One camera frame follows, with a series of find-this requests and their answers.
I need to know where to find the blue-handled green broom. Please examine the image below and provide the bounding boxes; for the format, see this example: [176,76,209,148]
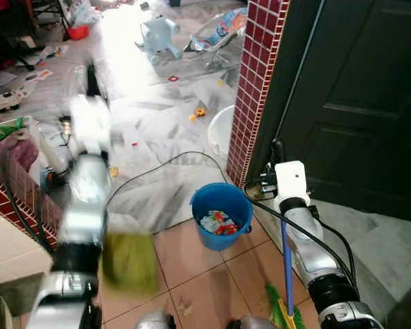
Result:
[263,218,306,329]

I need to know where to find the red plastic bowl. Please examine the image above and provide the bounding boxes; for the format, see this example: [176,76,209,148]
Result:
[66,25,90,41]

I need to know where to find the clear plastic bag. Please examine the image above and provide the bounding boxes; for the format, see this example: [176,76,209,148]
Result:
[68,0,101,27]

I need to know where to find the white plastic tub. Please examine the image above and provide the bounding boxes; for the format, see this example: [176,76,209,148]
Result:
[206,103,238,159]

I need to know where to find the red white packaging rubbish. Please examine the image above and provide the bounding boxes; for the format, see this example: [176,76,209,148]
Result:
[199,210,240,236]

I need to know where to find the red tiled pillar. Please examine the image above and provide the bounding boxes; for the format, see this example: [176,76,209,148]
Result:
[225,0,291,187]

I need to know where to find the light blue animal toy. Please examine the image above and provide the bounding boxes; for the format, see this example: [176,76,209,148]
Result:
[138,16,183,66]

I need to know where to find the blue plastic bucket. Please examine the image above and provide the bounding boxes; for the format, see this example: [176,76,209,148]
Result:
[189,182,255,252]

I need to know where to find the black chair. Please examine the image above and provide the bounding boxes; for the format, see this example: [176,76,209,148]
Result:
[0,0,64,73]

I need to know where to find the white toy car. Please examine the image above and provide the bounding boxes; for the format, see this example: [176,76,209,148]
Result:
[0,88,23,112]

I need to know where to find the dark panelled door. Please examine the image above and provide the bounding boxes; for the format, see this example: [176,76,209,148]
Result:
[271,0,411,221]

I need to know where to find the green plastic bag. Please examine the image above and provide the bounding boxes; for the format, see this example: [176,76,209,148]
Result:
[0,116,29,142]

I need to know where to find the pink plastic bag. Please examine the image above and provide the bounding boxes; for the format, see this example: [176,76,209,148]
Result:
[0,133,40,173]

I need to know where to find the baby bouncer seat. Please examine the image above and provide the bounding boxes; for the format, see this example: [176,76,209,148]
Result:
[184,8,248,69]

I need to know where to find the silver right robot leg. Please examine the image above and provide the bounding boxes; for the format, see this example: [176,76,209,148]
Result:
[225,315,279,329]

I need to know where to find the silver robot leg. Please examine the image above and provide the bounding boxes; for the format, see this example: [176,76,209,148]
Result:
[133,310,177,329]
[225,315,279,329]

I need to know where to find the silver left robot leg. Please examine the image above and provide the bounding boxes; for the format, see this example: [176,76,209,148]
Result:
[133,310,177,329]

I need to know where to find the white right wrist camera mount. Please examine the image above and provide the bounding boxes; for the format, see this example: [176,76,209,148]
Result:
[273,160,310,200]

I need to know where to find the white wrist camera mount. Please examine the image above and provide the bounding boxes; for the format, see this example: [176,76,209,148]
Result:
[67,94,114,158]
[273,160,310,200]

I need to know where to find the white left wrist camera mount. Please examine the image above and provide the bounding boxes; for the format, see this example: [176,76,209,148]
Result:
[67,94,114,158]

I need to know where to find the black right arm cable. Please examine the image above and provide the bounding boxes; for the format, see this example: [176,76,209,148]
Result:
[242,178,358,289]

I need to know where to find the long black floor cable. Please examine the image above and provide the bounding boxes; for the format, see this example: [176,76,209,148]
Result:
[104,150,229,210]

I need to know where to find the low red tiled wall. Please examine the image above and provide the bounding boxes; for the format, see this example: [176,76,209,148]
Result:
[0,126,64,249]

